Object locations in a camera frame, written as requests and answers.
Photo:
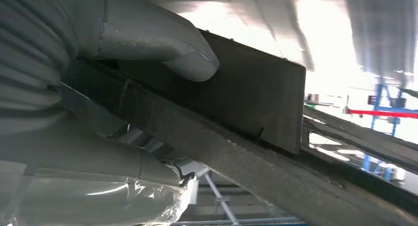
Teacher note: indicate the red barrier belt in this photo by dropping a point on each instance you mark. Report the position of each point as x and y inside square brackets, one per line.
[382, 114]

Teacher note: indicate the grey metal workbench frame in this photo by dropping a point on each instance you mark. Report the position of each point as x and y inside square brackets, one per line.
[223, 201]

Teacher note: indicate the blue metal shelf rack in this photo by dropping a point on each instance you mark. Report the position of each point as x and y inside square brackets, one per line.
[378, 97]

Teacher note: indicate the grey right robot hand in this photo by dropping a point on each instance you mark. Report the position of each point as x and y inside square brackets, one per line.
[147, 28]

